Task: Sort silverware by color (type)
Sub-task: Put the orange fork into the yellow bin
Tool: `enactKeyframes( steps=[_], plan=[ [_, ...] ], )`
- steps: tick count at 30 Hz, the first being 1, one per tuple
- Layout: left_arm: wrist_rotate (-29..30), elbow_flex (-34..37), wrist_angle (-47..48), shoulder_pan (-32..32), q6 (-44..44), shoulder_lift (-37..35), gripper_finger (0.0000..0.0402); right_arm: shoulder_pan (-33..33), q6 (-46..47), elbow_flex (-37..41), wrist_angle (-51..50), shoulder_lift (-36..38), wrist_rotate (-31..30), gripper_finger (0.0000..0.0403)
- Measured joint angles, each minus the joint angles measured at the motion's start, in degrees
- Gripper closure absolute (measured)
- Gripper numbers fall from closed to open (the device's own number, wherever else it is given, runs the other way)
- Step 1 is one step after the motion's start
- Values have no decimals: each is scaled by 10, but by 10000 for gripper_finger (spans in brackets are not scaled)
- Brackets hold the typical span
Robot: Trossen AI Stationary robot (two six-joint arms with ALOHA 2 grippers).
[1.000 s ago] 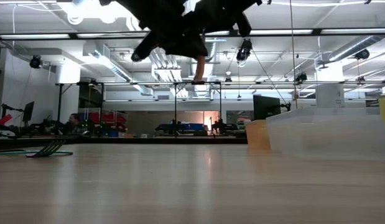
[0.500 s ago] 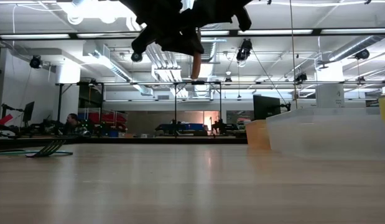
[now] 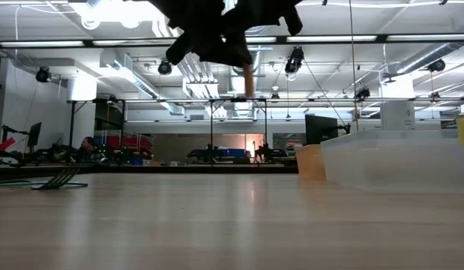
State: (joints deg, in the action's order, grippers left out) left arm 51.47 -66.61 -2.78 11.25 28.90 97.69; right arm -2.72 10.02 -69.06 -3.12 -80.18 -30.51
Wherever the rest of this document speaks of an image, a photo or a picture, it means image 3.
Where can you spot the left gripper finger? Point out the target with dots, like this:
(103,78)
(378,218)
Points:
(218,50)
(242,50)

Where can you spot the black ceiling spotlight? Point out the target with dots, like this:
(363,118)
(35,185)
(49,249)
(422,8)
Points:
(43,75)
(363,93)
(165,67)
(437,65)
(294,60)

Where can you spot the blue background table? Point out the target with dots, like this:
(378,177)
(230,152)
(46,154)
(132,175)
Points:
(231,152)

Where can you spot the black background monitor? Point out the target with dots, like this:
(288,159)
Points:
(321,129)

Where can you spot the red storage bins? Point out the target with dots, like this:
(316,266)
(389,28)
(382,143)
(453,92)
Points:
(130,142)

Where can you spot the orange plastic bin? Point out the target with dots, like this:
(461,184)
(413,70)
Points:
(310,163)

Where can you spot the person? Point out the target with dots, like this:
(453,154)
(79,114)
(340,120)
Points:
(88,144)

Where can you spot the white column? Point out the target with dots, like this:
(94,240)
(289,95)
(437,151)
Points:
(398,116)

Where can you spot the black beam with light strips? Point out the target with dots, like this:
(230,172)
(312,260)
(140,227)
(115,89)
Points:
(40,44)

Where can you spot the clear plastic bin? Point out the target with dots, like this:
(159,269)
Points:
(396,165)

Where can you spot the background robot arms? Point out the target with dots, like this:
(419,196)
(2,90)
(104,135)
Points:
(55,153)

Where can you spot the small black monitor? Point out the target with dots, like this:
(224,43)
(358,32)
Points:
(34,135)

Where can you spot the black metal table frame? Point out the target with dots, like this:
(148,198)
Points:
(235,169)

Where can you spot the black background station frame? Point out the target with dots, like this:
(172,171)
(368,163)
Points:
(72,123)

